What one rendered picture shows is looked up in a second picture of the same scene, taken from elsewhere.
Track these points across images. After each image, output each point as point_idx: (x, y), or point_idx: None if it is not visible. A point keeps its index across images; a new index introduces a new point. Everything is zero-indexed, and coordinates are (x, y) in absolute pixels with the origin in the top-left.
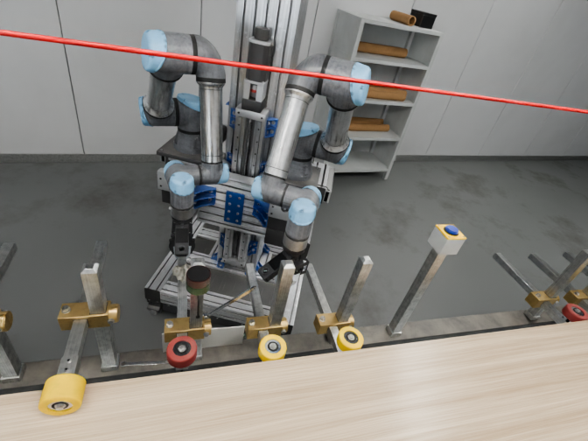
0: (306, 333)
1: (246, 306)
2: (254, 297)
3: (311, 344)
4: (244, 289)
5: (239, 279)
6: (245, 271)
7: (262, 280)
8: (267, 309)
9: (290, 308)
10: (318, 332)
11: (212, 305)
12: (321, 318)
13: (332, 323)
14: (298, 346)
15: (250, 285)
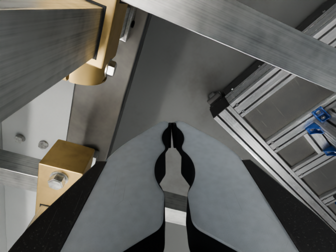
0: (114, 120)
1: (275, 81)
2: (245, 17)
3: (86, 115)
4: (300, 94)
5: (318, 95)
6: (323, 109)
7: (293, 122)
8: (253, 103)
9: (235, 129)
10: (53, 144)
11: (312, 36)
12: (53, 181)
13: (41, 190)
14: (91, 88)
15: (307, 38)
